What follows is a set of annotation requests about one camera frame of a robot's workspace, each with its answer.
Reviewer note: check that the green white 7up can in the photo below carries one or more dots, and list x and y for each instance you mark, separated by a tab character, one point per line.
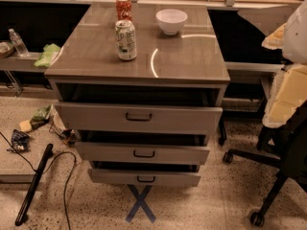
125	40

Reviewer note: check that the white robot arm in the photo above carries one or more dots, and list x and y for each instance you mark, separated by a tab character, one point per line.
289	87

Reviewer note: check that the white bowl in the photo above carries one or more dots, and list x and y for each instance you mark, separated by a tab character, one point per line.
171	21

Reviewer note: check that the orange soda can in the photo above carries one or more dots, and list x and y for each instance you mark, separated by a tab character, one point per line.
123	8

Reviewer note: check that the brown bowl on shelf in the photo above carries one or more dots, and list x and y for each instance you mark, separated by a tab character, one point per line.
6	49

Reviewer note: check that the grey drawer cabinet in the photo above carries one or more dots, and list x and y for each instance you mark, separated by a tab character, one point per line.
186	69

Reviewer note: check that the bottom grey drawer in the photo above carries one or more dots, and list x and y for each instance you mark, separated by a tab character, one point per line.
185	179

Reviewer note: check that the grey drawer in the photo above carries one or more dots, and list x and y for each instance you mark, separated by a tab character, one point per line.
136	153
139	118
185	179

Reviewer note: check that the middle grey drawer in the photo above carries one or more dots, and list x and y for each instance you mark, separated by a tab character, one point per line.
136	153

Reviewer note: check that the top grey drawer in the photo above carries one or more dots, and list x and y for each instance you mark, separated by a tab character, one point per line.
139	118

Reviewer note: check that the blue tape cross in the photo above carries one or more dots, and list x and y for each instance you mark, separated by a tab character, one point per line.
140	203

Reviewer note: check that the green snack bag on floor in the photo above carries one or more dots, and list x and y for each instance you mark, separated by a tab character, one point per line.
41	117

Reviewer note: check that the yellow sponge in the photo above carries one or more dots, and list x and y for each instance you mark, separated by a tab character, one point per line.
25	126

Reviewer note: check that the blue chip bag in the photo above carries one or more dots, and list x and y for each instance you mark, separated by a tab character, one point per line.
19	141

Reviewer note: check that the black office chair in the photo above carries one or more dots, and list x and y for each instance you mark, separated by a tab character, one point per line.
289	145

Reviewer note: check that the black bar on floor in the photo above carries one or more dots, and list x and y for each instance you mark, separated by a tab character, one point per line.
22	214

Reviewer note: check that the clear plastic water bottle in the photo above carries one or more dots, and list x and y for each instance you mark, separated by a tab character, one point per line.
18	43

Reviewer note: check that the wire basket on floor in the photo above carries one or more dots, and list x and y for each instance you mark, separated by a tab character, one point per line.
67	136

